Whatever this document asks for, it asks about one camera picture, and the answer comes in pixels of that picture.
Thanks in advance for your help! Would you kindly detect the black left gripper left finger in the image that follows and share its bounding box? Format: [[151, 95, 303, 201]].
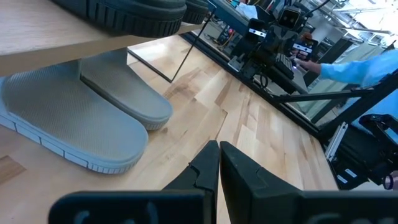
[[163, 139, 220, 224]]

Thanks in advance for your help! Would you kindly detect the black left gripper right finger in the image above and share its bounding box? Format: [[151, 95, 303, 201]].
[[220, 141, 303, 224]]

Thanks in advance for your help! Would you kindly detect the black rubber slide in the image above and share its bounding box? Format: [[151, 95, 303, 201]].
[[50, 0, 188, 39], [182, 0, 210, 26]]

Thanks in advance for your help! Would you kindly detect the grey rubber slide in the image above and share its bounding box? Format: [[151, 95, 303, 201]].
[[0, 63, 150, 175], [79, 47, 174, 131]]

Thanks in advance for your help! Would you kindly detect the backlit keyboard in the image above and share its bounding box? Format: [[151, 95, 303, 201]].
[[274, 52, 297, 80]]

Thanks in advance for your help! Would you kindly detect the black power box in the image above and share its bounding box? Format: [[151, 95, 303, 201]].
[[216, 27, 233, 45]]

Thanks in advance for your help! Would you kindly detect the black box with label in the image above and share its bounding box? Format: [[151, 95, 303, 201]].
[[292, 38, 320, 62]]

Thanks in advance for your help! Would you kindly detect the grey side desk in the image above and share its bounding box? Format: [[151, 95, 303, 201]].
[[207, 0, 261, 35]]

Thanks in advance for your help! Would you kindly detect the person's hand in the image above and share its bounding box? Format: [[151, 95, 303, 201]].
[[293, 57, 323, 75]]

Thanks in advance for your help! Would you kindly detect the black support beam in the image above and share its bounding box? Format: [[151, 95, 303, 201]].
[[272, 87, 376, 104]]

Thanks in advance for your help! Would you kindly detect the person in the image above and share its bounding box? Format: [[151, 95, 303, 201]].
[[319, 49, 398, 144]]

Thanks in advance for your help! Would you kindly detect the black equipment case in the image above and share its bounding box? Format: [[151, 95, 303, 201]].
[[325, 113, 398, 191]]

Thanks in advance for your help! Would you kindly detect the black diagonal brace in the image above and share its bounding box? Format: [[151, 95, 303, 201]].
[[318, 70, 398, 141]]

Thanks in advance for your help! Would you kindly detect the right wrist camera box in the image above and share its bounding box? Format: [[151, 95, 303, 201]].
[[277, 6, 302, 30]]

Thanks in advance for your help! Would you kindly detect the yellow cable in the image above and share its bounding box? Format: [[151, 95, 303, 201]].
[[221, 28, 239, 47]]

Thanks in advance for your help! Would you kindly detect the black aluminium table frame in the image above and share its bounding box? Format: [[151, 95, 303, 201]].
[[180, 30, 341, 146]]

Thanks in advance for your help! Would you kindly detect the wooden shelf with black frame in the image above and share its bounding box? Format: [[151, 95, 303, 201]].
[[0, 0, 218, 84]]

